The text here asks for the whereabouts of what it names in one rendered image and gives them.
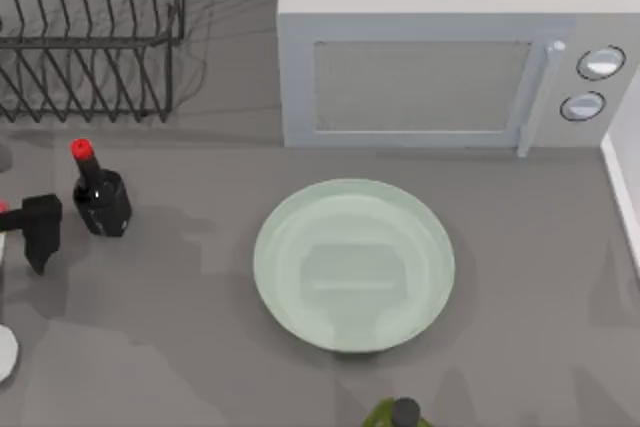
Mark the green bottle with black cap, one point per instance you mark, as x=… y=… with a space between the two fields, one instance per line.
x=402 y=412

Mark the white round object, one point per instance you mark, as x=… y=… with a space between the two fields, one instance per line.
x=7 y=353

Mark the pale green round plate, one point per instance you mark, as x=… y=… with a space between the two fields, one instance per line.
x=350 y=227

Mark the pale blue microwave door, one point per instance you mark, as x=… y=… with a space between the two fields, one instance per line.
x=300 y=87

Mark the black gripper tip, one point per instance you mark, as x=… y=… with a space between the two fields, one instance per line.
x=44 y=227

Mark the large round microwave knob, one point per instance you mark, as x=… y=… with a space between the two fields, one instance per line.
x=601 y=62

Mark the small round microwave knob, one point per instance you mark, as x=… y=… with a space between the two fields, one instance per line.
x=583 y=106

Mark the black bottle with red cap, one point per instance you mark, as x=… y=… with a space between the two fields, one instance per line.
x=102 y=204

